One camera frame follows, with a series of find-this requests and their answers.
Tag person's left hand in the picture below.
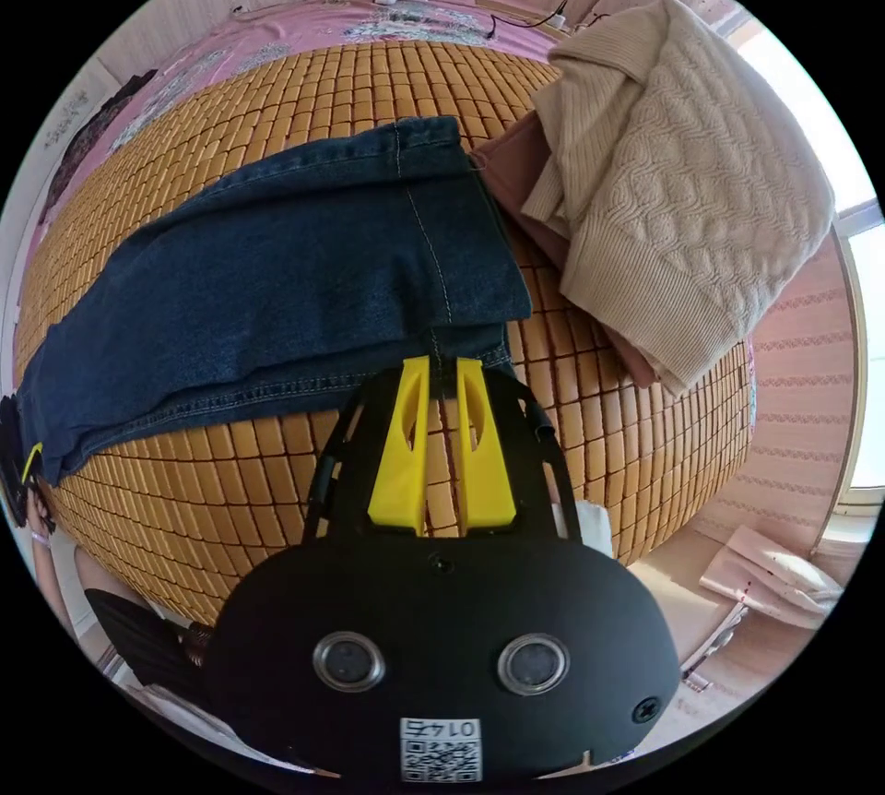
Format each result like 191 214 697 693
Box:
26 487 58 537

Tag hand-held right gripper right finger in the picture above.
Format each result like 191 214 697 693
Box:
454 357 518 532

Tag white plastic bag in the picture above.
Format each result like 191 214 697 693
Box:
698 523 846 632

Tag bed with woven mat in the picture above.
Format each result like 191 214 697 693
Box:
12 0 759 632

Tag pile of clothes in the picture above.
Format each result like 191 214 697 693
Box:
469 0 839 399

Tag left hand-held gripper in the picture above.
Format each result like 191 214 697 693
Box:
0 393 45 523

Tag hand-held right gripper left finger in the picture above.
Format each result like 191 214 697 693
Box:
367 356 436 538

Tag window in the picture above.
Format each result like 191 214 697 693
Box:
715 0 885 554

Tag person's left forearm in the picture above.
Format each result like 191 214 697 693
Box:
30 531 81 634

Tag blue jeans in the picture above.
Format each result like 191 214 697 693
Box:
16 114 535 486

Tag dark patterned cloth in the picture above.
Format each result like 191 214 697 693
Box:
38 68 160 226

